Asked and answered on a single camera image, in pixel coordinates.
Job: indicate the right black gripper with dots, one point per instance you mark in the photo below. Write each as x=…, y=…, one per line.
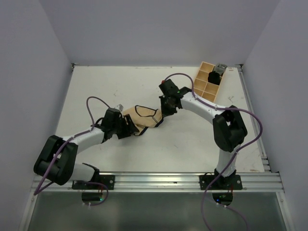
x=165, y=111

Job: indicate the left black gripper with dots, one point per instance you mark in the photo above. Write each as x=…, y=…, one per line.
x=132, y=127

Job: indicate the beige underwear with navy trim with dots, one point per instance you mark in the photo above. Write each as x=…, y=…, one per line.
x=144, y=118

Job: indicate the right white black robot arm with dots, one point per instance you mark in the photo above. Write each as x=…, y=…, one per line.
x=228, y=126

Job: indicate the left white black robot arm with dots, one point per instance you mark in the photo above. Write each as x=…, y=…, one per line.
x=57, y=160

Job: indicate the wooden compartment organizer box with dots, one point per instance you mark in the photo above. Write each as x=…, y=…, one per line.
x=202, y=87

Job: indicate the rolled black garment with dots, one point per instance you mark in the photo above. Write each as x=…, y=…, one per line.
x=214, y=78

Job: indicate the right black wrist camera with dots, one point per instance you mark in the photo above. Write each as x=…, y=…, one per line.
x=168, y=88

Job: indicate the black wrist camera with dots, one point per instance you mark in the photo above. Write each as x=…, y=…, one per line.
x=168, y=88
x=112, y=117

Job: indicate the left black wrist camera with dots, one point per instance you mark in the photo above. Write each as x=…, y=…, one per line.
x=112, y=117

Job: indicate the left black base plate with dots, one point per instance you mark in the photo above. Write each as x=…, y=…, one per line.
x=105, y=181

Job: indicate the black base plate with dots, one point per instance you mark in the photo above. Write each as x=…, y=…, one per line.
x=222, y=183
x=105, y=181

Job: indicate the aluminium right side rail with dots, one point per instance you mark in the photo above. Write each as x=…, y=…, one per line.
x=259, y=142

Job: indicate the aluminium rail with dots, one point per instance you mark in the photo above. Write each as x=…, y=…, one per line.
x=189, y=182
x=259, y=142

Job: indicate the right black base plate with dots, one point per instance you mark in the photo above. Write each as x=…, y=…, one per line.
x=222, y=183

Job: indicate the aluminium front rail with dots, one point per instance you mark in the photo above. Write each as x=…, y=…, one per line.
x=189, y=182

